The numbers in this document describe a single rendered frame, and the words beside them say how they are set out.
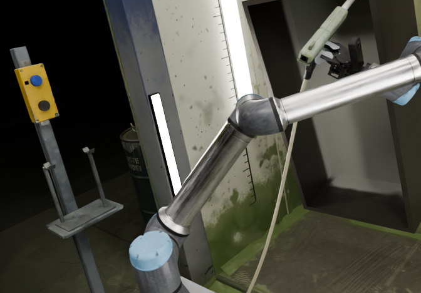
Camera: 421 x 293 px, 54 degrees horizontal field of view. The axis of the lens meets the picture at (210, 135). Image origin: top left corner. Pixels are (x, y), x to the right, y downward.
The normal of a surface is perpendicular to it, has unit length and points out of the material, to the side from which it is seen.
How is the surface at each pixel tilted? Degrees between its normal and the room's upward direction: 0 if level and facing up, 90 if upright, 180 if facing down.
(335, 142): 102
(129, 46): 90
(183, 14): 90
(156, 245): 5
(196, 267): 90
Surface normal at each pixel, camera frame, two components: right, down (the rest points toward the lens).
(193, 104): 0.69, 0.07
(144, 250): -0.20, -0.91
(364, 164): -0.63, 0.52
